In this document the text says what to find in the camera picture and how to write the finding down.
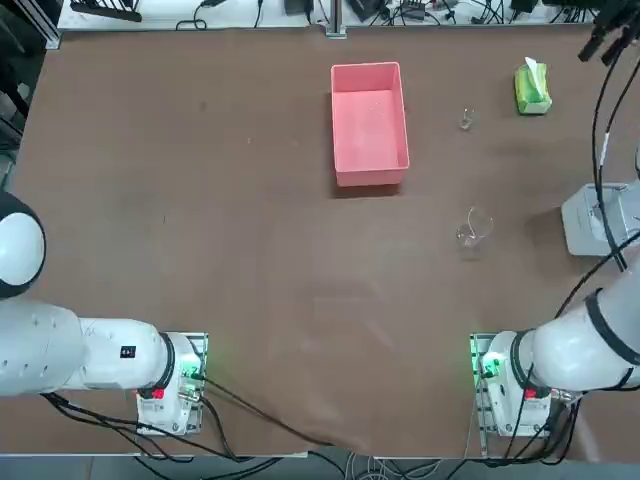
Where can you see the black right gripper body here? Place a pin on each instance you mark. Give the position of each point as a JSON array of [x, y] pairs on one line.
[[620, 15]]

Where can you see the small glass beaker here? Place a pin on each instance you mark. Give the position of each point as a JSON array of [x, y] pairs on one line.
[[466, 121]]

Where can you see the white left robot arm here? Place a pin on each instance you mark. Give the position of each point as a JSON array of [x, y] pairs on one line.
[[100, 355]]

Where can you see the green tissue pack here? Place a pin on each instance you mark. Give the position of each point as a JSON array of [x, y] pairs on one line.
[[530, 95]]

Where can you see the white bin with flip lid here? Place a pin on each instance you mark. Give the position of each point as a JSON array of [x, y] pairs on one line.
[[580, 225]]

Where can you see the large glass beaker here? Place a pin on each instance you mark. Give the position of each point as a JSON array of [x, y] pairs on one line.
[[472, 237]]

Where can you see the pink plastic container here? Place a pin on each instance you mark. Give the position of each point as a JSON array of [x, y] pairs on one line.
[[370, 130]]

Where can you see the aluminium frame post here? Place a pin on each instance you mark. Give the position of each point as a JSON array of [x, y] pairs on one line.
[[336, 20]]

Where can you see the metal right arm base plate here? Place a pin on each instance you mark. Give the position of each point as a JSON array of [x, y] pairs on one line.
[[480, 400]]

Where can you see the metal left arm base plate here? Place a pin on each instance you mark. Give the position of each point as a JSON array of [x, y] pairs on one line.
[[200, 345]]

